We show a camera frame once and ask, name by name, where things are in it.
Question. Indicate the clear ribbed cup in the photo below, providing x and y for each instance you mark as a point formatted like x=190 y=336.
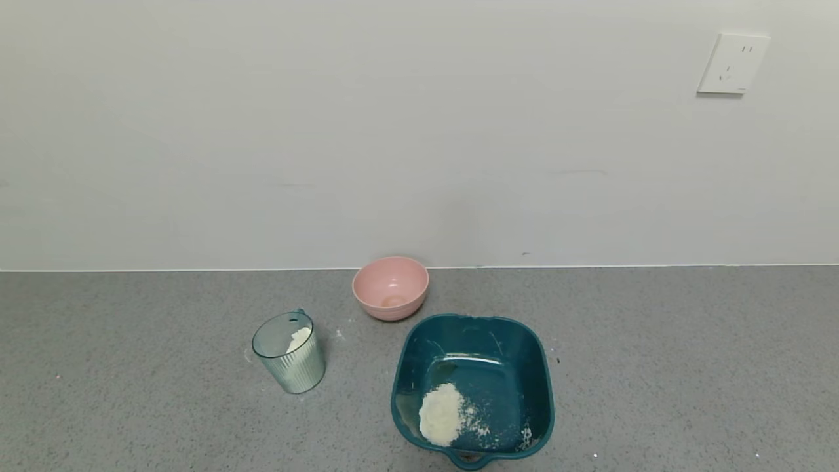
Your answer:
x=295 y=370

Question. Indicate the white wall socket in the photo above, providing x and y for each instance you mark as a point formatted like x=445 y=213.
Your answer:
x=733 y=63

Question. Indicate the pink bowl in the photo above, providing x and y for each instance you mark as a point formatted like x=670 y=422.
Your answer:
x=390 y=288

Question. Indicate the white powder pile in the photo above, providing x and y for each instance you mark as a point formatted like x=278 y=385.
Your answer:
x=440 y=416

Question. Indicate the teal plastic basin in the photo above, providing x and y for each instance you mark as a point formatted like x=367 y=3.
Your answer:
x=498 y=387

